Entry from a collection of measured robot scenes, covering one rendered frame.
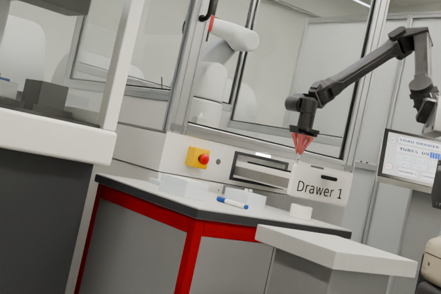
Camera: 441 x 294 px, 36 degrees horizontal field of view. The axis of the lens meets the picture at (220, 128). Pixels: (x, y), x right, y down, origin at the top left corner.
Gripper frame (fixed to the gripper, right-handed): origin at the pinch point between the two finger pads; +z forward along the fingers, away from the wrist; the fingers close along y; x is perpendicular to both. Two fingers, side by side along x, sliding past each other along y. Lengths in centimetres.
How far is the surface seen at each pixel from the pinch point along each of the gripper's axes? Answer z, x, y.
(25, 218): 35, 96, 3
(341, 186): 8.9, -14.4, -10.6
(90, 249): 45, 68, 14
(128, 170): 21, 44, 42
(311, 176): 7.5, 2.0, -10.8
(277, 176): 10.3, 9.2, -1.3
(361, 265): 21, 53, -83
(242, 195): 18.4, 26.2, -5.1
